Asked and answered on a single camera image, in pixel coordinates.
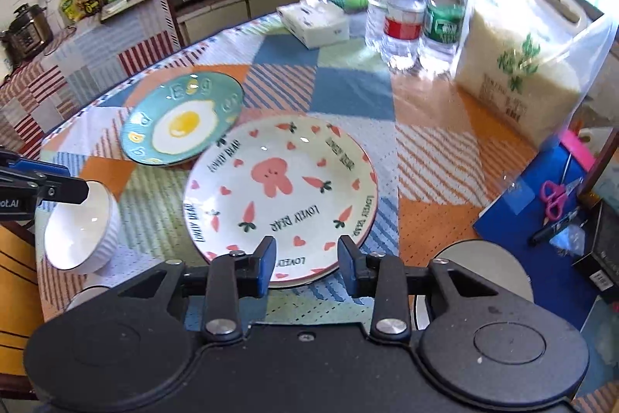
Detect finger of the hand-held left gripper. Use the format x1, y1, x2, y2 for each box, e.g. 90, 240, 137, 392
36, 177, 91, 204
10, 158, 72, 182

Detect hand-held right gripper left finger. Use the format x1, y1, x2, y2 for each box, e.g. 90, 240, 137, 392
116, 236, 277, 344

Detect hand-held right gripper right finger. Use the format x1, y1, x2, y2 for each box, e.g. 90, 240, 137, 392
337, 236, 499, 341

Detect white ribbed bowl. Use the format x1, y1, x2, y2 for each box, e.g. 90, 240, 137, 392
415, 241, 535, 331
65, 282, 114, 312
44, 182, 121, 274

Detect teal fried egg plate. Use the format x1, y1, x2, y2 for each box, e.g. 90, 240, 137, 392
119, 72, 245, 167

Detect white rabbit print plate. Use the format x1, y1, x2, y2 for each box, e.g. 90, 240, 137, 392
183, 115, 379, 288

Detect wooden chair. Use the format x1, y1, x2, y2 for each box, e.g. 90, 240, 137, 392
0, 219, 49, 400

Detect striped counter cloth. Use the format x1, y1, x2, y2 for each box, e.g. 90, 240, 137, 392
0, 0, 181, 145

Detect black pressure cooker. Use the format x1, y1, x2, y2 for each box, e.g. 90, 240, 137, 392
2, 4, 54, 66

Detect green yellow seasoning packet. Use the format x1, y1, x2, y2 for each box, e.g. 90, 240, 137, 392
59, 0, 89, 25

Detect blue folder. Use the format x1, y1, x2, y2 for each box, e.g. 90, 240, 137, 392
473, 137, 600, 331

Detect grey cutting board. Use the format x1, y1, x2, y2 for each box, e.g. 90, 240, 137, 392
100, 0, 161, 25

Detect black pen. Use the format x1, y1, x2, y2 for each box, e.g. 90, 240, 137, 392
527, 210, 581, 248

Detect pink scissors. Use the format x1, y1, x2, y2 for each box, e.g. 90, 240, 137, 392
542, 177, 583, 221

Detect kitchen counter cabinet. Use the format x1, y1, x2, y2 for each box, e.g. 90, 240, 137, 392
175, 0, 316, 47

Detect white tissue pack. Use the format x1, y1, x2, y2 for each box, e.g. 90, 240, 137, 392
277, 0, 350, 50

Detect red label water bottle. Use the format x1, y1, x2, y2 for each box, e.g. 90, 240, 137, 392
382, 0, 429, 71

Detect pink paper pad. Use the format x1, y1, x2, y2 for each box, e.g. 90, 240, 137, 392
556, 130, 582, 158

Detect black box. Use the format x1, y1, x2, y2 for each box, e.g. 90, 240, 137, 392
573, 200, 619, 294

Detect green label water bottle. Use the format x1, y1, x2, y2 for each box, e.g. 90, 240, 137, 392
418, 0, 468, 76

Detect clear bag of rice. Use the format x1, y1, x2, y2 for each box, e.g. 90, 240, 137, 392
452, 0, 614, 149

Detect wooden picture frame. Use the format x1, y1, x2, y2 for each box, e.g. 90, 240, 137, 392
578, 127, 619, 203

